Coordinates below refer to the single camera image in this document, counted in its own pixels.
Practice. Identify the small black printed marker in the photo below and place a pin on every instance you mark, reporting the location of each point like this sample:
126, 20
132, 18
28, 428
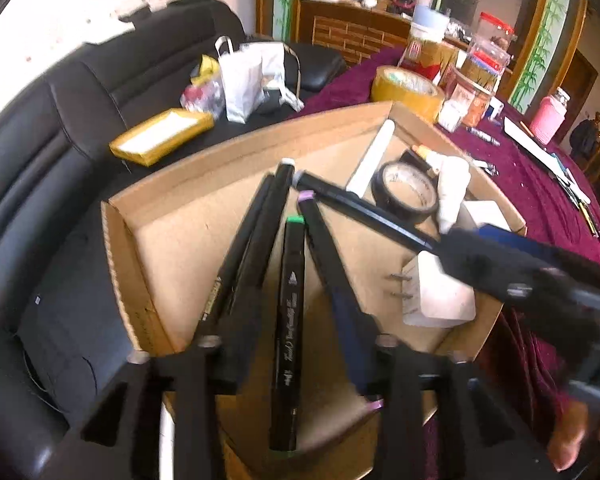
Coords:
482, 135

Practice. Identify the black tape roll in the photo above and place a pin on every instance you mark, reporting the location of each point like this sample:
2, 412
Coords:
405, 212

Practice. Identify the grey-capped black marker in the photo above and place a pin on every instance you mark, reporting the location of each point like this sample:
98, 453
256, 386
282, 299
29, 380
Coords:
360, 205

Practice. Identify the slim dark pen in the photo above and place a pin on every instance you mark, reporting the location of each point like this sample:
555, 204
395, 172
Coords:
250, 220

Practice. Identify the clear jar red lid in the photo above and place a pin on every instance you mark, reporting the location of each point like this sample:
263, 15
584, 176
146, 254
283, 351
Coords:
497, 25

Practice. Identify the crumpled clear plastic bag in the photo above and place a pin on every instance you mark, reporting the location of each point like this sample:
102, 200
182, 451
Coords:
202, 97

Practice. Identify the wooden cabinet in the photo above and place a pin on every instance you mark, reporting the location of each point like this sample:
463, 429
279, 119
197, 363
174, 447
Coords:
350, 35

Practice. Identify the flat yellow box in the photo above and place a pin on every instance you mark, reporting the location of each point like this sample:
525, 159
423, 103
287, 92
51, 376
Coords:
155, 135

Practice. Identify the yellow tape roll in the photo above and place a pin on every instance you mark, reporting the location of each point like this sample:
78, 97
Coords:
405, 102

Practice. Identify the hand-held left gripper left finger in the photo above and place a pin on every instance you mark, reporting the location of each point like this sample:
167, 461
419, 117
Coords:
240, 350

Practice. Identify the small white box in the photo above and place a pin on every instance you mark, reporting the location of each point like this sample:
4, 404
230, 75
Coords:
452, 117

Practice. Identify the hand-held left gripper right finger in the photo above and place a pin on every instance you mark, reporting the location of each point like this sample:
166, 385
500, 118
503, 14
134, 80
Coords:
355, 350

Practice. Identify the person's right hand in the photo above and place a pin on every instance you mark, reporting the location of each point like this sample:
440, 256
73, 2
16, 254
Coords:
567, 440

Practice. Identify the green-capped black marker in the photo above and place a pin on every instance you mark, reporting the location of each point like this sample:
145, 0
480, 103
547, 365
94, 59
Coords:
287, 310

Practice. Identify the white glue tube orange cap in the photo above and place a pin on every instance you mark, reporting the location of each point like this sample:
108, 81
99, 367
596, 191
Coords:
452, 185

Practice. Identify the black leather sofa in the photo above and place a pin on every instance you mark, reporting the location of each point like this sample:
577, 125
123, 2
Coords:
55, 135

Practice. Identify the red-lid jar of sticks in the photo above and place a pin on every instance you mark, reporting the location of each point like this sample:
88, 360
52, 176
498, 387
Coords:
485, 67

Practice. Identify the light blue cup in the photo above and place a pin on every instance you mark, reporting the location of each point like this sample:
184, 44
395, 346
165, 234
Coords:
430, 22

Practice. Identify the red and gold carton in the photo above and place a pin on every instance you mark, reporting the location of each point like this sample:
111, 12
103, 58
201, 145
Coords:
425, 57

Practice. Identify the row of pens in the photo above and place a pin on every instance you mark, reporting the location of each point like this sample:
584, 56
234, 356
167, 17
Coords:
580, 200

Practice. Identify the brown cardboard box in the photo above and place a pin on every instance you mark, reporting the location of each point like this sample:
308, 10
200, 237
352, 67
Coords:
180, 220

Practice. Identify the pink knit-covered jar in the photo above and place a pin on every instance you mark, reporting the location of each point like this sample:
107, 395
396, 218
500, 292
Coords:
547, 120

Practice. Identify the clear jar orange label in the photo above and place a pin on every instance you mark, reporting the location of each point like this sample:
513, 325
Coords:
475, 105

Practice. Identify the white and blue box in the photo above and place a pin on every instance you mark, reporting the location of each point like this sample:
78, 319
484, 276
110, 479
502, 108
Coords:
495, 110

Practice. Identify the white-capped black marker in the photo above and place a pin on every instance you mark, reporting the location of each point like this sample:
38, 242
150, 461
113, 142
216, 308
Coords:
270, 220

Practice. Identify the small white charger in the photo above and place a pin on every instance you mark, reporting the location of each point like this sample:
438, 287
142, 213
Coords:
485, 215

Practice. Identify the white charger with prongs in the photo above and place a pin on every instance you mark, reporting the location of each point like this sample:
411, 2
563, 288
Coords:
440, 300

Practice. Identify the white paper bag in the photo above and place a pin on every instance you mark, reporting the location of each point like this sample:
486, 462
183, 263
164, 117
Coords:
245, 80

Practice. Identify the pink-capped black marker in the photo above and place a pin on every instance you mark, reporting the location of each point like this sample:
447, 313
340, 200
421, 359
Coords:
320, 240

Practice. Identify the white paper sheet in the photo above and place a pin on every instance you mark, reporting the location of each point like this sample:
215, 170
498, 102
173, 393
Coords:
530, 147

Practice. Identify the white marker pen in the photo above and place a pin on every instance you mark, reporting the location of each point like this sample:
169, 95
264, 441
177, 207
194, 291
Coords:
375, 155

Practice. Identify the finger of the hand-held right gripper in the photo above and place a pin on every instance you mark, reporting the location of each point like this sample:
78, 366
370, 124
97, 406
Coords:
485, 260
530, 247

